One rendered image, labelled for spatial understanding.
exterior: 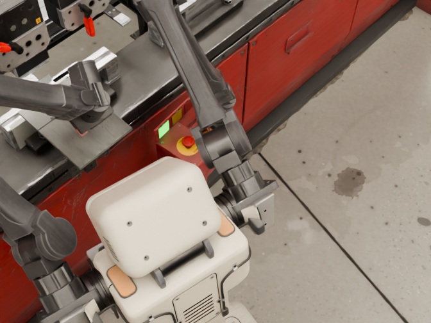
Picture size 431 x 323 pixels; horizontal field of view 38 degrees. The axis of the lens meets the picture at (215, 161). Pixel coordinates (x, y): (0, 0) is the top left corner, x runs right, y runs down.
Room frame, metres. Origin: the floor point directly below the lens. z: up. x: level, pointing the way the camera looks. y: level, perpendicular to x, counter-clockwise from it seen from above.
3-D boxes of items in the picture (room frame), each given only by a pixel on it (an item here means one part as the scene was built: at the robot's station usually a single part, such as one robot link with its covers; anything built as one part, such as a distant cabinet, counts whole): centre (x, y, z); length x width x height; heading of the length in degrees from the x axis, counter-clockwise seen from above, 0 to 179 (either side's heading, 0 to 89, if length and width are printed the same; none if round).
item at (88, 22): (1.18, 0.34, 1.20); 0.04 x 0.02 x 0.10; 47
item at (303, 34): (1.76, -0.32, 0.59); 0.15 x 0.02 x 0.07; 137
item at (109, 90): (1.10, 0.42, 0.89); 0.30 x 0.05 x 0.03; 137
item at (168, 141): (1.13, 0.06, 0.75); 0.20 x 0.16 x 0.18; 143
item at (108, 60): (1.15, 0.45, 0.92); 0.39 x 0.06 x 0.10; 137
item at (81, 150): (1.01, 0.38, 1.00); 0.26 x 0.18 x 0.01; 47
